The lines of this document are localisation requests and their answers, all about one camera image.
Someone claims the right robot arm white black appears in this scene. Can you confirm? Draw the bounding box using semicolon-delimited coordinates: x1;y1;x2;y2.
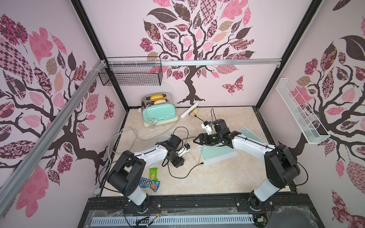
193;119;300;211

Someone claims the black charging cable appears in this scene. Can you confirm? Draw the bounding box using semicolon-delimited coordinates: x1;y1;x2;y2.
162;113;214;180

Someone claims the white wire shelf basket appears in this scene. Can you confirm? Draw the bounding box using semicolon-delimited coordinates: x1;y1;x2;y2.
276;78;330;144

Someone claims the white vented cable duct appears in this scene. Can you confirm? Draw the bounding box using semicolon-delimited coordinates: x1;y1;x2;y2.
89;214;254;228

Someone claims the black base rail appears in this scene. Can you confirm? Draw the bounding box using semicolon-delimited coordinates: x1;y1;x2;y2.
83;192;314;214

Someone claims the blue m&m's candy bag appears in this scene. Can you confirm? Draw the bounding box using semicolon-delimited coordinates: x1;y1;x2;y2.
139;177;160;192

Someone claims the black wire basket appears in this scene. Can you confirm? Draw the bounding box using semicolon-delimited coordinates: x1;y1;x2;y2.
98;56;163;86

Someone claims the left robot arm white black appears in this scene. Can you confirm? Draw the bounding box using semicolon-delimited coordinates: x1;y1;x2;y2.
106;135;190;212

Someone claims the green wireless keyboard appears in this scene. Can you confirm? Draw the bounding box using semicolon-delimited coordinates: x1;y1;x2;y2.
198;145;238;165

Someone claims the white charging cable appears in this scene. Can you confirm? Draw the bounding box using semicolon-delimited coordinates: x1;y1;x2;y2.
107;113;183;169

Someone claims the white power strip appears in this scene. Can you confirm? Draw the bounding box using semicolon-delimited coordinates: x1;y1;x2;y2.
180;102;199;119

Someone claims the yellow bread slice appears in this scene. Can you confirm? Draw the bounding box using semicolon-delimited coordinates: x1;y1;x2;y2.
150;94;164;101

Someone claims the green snack packet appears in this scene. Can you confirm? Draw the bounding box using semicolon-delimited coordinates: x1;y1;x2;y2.
150;168;158;181

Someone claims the mint green toaster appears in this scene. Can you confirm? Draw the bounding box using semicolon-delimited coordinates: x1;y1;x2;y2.
139;92;178;128

